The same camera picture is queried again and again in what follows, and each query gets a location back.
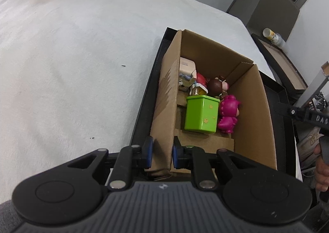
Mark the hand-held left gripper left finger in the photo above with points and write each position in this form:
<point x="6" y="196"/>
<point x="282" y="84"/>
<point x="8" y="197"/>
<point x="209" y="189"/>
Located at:
<point x="148" y="152"/>

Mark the brown cardboard box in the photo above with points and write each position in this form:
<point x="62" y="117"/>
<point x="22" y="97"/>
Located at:
<point x="257" y="120"/>

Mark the grey-brown panel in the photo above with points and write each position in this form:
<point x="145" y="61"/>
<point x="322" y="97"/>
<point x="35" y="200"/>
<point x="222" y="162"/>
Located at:
<point x="275" y="9"/>

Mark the white printed bag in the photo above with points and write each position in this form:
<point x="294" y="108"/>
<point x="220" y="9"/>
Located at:
<point x="307" y="148"/>

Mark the brown-haired figurine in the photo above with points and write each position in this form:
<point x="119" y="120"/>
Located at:
<point x="214" y="86"/>

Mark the black tray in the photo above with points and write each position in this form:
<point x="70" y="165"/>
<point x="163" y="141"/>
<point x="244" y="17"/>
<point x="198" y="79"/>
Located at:
<point x="144" y="120"/>

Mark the grey clothing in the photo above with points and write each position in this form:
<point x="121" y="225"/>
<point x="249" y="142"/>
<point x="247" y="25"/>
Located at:
<point x="7" y="218"/>

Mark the green star-print box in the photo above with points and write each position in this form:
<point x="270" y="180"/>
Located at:
<point x="200" y="114"/>

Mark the white yellow paper cup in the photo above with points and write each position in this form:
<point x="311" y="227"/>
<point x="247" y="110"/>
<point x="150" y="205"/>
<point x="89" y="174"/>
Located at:
<point x="272" y="36"/>

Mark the grey metal post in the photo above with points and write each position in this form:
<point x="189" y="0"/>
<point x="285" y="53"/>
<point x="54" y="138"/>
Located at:
<point x="313" y="86"/>

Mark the white cube toy figurine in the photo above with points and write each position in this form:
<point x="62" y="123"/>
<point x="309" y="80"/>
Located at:
<point x="187" y="66"/>

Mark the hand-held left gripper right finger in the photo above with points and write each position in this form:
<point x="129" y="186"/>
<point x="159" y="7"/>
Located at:
<point x="175" y="157"/>

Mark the black-edged brown board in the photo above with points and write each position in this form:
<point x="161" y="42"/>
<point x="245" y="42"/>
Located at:
<point x="282" y="66"/>

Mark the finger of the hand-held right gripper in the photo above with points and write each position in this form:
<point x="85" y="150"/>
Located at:
<point x="293" y="112"/>

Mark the pink figurine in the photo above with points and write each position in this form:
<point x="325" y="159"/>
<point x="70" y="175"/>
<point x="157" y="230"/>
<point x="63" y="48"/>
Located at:
<point x="228" y="107"/>

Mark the person's right hand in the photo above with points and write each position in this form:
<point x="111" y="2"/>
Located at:
<point x="322" y="176"/>

